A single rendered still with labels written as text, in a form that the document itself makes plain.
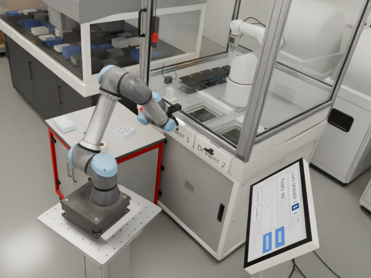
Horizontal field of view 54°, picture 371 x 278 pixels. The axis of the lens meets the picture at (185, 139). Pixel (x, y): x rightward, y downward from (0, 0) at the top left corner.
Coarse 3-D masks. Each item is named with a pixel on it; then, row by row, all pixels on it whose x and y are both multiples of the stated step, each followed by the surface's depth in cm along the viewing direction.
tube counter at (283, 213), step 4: (284, 192) 161; (280, 196) 161; (284, 196) 159; (280, 200) 159; (284, 200) 157; (280, 204) 157; (284, 204) 155; (280, 208) 155; (284, 208) 153; (280, 212) 153; (284, 212) 151; (280, 216) 151; (284, 216) 149; (280, 220) 149; (284, 220) 148
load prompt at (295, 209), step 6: (288, 174) 169; (294, 174) 166; (288, 180) 166; (294, 180) 162; (294, 186) 159; (294, 192) 156; (294, 198) 153; (294, 204) 150; (300, 204) 148; (294, 210) 148; (300, 210) 145; (294, 216) 145
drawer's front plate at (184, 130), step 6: (180, 126) 236; (186, 126) 233; (174, 132) 242; (180, 132) 238; (186, 132) 233; (192, 132) 228; (180, 138) 240; (186, 138) 235; (192, 138) 230; (192, 144) 233
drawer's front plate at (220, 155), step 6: (198, 138) 226; (198, 144) 227; (204, 144) 223; (210, 144) 220; (198, 150) 229; (204, 150) 225; (216, 150) 216; (204, 156) 227; (216, 156) 218; (222, 156) 214; (228, 156) 212; (216, 162) 220; (228, 162) 212; (222, 168) 217; (228, 168) 214
